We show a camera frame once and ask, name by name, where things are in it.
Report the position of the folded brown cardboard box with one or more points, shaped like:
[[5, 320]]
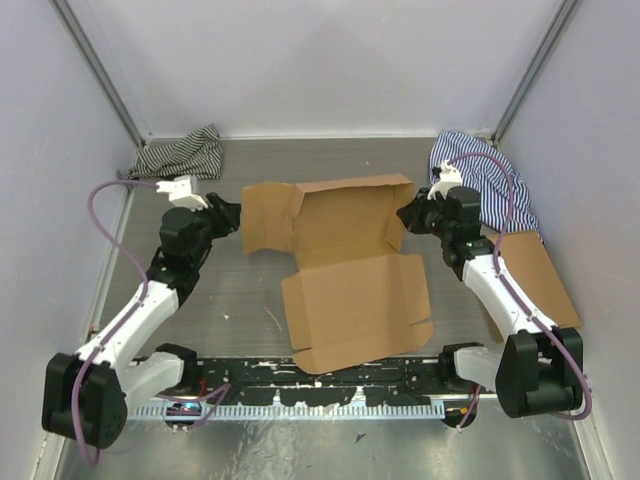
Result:
[[532, 269]]

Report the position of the aluminium corner post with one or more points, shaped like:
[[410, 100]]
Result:
[[553, 33], [91, 57]]

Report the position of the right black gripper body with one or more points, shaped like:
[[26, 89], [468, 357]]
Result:
[[435, 212]]

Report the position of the right aluminium corner post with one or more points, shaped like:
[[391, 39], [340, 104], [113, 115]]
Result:
[[553, 33]]

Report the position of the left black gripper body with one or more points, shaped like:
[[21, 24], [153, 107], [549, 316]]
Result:
[[206, 219]]

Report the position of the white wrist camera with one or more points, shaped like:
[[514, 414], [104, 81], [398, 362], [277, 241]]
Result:
[[183, 192], [448, 177]]

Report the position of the left aluminium corner post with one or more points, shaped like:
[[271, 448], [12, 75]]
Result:
[[91, 57]]

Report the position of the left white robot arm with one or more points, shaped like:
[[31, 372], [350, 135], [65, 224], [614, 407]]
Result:
[[159, 296]]

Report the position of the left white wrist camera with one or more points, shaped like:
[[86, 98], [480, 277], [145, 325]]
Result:
[[183, 192]]

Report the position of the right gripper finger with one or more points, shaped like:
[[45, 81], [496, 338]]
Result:
[[421, 198], [410, 216]]

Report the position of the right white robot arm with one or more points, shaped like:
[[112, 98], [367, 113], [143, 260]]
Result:
[[517, 320]]

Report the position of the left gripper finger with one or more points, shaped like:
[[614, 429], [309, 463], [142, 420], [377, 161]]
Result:
[[215, 202], [231, 215]]

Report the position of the blue striped cloth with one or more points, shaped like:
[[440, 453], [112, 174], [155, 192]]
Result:
[[483, 175]]

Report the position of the white slotted cable duct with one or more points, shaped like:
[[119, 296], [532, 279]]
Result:
[[163, 410]]

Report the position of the grey striped cloth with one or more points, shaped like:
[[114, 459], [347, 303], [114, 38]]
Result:
[[198, 154]]

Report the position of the aluminium rail frame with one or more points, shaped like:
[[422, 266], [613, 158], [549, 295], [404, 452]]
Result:
[[524, 384]]

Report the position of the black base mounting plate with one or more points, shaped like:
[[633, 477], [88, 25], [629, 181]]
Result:
[[262, 381]]

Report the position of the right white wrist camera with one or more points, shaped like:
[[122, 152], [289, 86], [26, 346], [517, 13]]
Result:
[[448, 177]]

